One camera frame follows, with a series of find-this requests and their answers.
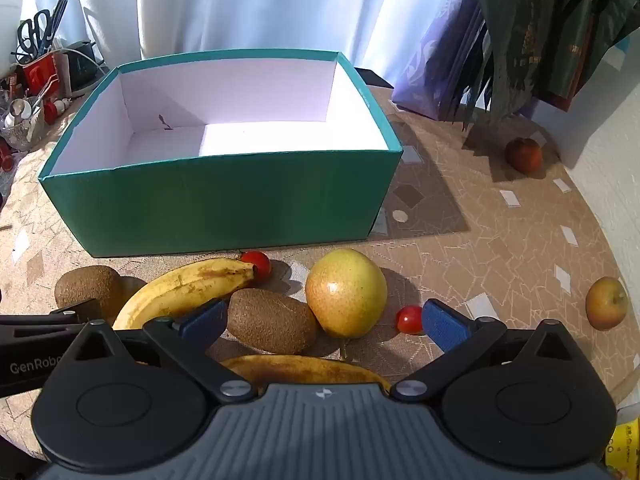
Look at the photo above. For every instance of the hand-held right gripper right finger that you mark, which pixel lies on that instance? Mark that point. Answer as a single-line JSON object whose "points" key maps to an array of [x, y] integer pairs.
{"points": [[442, 324]]}

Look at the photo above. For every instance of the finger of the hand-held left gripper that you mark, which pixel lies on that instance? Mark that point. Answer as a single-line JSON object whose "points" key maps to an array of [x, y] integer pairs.
{"points": [[80, 308], [35, 324]]}

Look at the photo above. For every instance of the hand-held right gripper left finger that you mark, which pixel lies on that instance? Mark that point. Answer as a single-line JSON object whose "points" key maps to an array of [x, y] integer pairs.
{"points": [[202, 324]]}

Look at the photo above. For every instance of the brown kiwi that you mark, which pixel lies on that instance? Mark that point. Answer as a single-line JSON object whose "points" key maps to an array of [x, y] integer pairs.
{"points": [[270, 320], [85, 285]]}

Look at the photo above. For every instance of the red cherry tomato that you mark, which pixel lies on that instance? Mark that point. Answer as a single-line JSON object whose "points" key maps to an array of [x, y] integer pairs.
{"points": [[257, 262], [407, 320]]}

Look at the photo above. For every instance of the yellow banana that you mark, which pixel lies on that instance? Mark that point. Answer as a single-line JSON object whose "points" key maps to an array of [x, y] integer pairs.
{"points": [[305, 370], [185, 285]]}

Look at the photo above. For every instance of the teal cardboard box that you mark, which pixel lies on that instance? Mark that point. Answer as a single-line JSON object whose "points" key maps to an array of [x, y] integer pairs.
{"points": [[225, 200]]}

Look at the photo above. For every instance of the small yellow apple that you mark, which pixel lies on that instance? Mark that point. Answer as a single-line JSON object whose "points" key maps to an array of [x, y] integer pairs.
{"points": [[606, 304]]}

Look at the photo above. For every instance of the beige patterned tablecloth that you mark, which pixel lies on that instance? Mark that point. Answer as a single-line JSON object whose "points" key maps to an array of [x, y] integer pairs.
{"points": [[500, 240]]}

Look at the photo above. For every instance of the glass bowl with utensils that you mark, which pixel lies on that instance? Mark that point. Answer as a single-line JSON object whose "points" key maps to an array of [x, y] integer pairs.
{"points": [[20, 135]]}

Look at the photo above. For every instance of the dark red peach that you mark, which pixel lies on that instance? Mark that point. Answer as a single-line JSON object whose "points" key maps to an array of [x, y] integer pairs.
{"points": [[524, 155]]}

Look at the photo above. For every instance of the red and white tube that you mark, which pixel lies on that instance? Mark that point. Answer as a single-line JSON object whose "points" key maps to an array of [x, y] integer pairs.
{"points": [[54, 110]]}

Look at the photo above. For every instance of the yellow packet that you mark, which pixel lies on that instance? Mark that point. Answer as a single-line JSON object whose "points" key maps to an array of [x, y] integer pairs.
{"points": [[625, 447]]}

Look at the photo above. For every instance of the red pen holder cup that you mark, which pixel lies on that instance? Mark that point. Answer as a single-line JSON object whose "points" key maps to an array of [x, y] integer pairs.
{"points": [[42, 75]]}

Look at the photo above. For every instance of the purple plastic bag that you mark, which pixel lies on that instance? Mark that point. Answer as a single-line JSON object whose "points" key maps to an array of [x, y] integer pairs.
{"points": [[435, 70]]}

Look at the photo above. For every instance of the black scissors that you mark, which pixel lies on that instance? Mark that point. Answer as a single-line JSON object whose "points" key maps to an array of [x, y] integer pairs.
{"points": [[34, 35]]}

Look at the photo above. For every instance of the black pen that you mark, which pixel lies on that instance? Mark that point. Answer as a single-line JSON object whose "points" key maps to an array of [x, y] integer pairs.
{"points": [[60, 15]]}

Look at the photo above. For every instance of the bunch of dark green bags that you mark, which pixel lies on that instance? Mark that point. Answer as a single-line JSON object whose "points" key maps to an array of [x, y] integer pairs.
{"points": [[540, 35]]}

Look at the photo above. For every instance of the white curtain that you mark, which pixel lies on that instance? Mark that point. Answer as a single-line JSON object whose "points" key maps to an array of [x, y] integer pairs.
{"points": [[250, 5]]}

